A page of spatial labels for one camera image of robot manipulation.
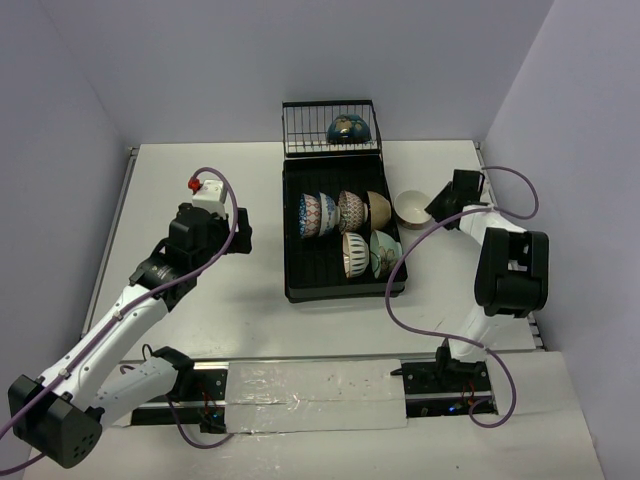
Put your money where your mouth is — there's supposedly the black aluminium mounting rail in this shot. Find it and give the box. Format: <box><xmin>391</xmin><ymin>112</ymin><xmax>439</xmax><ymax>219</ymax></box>
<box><xmin>130</xmin><ymin>350</ymin><xmax>497</xmax><ymax>434</ymax></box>

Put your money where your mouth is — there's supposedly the pale green bowl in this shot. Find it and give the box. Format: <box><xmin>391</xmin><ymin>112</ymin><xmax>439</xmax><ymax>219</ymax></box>
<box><xmin>369</xmin><ymin>230</ymin><xmax>403</xmax><ymax>279</ymax></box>

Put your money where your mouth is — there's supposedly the white bowl patterned rim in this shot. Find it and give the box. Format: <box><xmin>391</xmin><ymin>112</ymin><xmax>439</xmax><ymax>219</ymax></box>
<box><xmin>342</xmin><ymin>232</ymin><xmax>370</xmax><ymax>279</ymax></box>

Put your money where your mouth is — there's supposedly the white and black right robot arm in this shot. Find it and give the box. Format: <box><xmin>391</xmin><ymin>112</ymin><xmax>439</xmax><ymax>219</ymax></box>
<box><xmin>425</xmin><ymin>168</ymin><xmax>549</xmax><ymax>391</ymax></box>

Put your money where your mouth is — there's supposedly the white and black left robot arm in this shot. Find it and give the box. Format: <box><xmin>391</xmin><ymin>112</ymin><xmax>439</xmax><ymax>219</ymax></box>
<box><xmin>1</xmin><ymin>203</ymin><xmax>252</xmax><ymax>469</ymax></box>

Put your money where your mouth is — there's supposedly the brown bowl cream inside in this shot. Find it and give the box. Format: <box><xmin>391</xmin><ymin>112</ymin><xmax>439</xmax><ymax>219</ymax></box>
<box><xmin>326</xmin><ymin>114</ymin><xmax>372</xmax><ymax>145</ymax></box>

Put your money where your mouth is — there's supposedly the black wire plate rack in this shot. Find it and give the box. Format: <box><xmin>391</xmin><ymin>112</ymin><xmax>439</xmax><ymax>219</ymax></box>
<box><xmin>281</xmin><ymin>99</ymin><xmax>382</xmax><ymax>159</ymax></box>

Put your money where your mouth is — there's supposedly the silver taped cover plate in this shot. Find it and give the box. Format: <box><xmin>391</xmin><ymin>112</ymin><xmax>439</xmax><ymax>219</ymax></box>
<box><xmin>225</xmin><ymin>359</ymin><xmax>407</xmax><ymax>434</ymax></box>

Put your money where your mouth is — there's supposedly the white bowl brown outside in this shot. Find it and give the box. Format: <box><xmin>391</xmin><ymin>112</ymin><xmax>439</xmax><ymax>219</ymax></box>
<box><xmin>393</xmin><ymin>190</ymin><xmax>432</xmax><ymax>230</ymax></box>

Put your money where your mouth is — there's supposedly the red lattice patterned bowl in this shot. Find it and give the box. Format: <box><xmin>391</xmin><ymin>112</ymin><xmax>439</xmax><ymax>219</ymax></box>
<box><xmin>338</xmin><ymin>190</ymin><xmax>369</xmax><ymax>234</ymax></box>

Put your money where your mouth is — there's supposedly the dark blue patterned bowl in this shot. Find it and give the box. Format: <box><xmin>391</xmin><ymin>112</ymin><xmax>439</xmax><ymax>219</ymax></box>
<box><xmin>298</xmin><ymin>194</ymin><xmax>321</xmax><ymax>239</ymax></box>

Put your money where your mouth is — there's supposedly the black dish rack tray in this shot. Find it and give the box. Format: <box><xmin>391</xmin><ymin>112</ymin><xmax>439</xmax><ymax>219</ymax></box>
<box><xmin>282</xmin><ymin>154</ymin><xmax>391</xmax><ymax>303</ymax></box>

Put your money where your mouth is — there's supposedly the black bowl tan outside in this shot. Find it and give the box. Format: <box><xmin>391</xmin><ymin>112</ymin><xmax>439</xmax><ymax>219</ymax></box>
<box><xmin>367</xmin><ymin>191</ymin><xmax>392</xmax><ymax>230</ymax></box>

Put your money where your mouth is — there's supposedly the blue and white floral bowl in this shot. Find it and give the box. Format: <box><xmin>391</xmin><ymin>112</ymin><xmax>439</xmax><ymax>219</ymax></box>
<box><xmin>318</xmin><ymin>192</ymin><xmax>340</xmax><ymax>237</ymax></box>

